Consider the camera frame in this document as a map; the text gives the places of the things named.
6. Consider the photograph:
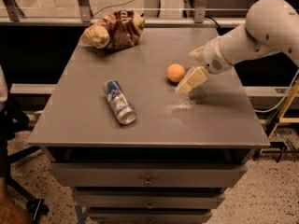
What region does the grey drawer cabinet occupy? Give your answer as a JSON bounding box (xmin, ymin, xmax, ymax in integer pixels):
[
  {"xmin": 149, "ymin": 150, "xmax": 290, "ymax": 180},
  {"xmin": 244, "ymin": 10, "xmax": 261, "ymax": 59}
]
[{"xmin": 29, "ymin": 28, "xmax": 268, "ymax": 224}]

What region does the person leg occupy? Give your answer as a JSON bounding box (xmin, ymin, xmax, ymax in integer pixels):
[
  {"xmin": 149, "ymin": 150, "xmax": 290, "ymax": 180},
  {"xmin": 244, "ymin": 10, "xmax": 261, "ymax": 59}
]
[{"xmin": 0, "ymin": 177, "xmax": 34, "ymax": 224}]

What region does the black office chair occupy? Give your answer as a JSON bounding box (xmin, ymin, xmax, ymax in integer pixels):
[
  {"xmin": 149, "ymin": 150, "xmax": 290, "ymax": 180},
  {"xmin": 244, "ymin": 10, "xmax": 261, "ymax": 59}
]
[{"xmin": 0, "ymin": 93, "xmax": 49, "ymax": 224}]

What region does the orange fruit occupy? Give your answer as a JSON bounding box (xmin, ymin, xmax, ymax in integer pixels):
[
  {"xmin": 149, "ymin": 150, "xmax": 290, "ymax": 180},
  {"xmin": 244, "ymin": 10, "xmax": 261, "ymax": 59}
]
[{"xmin": 166, "ymin": 63, "xmax": 186, "ymax": 83}]

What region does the metal window rail frame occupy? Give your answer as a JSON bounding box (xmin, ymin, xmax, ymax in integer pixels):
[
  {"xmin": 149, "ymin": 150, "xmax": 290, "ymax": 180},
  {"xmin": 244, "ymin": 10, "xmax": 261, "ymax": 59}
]
[{"xmin": 0, "ymin": 0, "xmax": 299, "ymax": 29}]

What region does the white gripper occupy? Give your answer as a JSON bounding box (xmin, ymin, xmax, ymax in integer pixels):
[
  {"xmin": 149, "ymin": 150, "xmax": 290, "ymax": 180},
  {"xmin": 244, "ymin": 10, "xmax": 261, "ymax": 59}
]
[{"xmin": 175, "ymin": 37, "xmax": 232, "ymax": 94}]

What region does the blue silver drink can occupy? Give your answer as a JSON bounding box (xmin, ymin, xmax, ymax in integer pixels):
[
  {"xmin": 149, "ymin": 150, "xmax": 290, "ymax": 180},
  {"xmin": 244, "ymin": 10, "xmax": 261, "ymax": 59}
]
[{"xmin": 103, "ymin": 80, "xmax": 136, "ymax": 125}]

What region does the brown chip bag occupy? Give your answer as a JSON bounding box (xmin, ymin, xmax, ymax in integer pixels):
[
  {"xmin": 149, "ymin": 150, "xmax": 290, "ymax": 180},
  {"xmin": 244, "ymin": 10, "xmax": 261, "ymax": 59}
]
[{"xmin": 79, "ymin": 10, "xmax": 145, "ymax": 51}]

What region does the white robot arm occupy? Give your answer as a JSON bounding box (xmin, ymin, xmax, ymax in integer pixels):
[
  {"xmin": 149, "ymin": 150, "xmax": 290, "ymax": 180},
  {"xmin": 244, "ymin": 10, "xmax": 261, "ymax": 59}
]
[{"xmin": 176, "ymin": 0, "xmax": 299, "ymax": 94}]

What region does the yellow metal stand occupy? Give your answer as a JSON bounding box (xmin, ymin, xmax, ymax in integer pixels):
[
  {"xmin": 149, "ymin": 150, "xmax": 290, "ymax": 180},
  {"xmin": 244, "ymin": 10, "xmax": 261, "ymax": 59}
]
[{"xmin": 260, "ymin": 77, "xmax": 299, "ymax": 163}]

